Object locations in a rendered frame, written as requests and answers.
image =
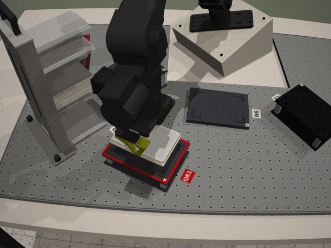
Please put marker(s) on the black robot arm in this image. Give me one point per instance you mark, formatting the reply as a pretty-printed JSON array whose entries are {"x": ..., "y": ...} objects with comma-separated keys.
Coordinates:
[{"x": 136, "y": 31}]

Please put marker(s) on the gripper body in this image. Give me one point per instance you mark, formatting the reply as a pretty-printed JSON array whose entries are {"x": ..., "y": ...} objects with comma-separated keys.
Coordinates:
[{"x": 153, "y": 114}]

